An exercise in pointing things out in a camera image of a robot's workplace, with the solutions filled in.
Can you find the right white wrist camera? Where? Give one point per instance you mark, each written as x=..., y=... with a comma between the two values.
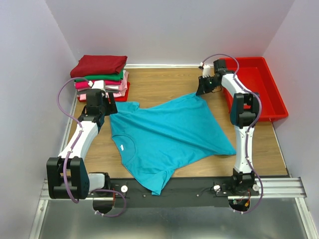
x=206, y=70

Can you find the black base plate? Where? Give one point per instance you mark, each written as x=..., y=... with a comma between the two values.
x=183, y=192

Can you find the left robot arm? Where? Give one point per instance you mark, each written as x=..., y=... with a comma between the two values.
x=67, y=176

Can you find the aluminium frame rail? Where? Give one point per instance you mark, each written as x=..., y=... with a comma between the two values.
x=270, y=188

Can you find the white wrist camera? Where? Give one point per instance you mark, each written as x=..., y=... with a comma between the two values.
x=206, y=70
x=99, y=85

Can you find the teal t shirt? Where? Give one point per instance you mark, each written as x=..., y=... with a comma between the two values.
x=154, y=142

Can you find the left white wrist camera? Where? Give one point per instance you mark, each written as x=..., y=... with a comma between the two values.
x=99, y=85

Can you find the magenta folded shirt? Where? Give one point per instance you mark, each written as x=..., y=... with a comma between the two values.
x=83, y=84

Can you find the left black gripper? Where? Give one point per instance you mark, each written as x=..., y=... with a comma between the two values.
x=109, y=107

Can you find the red plastic bin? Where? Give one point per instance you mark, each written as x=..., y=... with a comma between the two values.
x=255, y=74

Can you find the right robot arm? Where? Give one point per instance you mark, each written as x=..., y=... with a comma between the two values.
x=244, y=114

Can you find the green folded shirt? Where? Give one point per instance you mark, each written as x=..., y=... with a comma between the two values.
x=110, y=77

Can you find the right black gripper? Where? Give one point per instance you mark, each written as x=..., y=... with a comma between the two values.
x=203, y=85

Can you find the grey folded shirt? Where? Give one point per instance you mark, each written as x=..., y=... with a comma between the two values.
x=81, y=91

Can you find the back aluminium rail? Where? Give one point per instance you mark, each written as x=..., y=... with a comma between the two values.
x=160, y=66

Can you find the dark red folded shirt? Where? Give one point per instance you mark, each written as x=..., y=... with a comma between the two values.
x=98, y=65

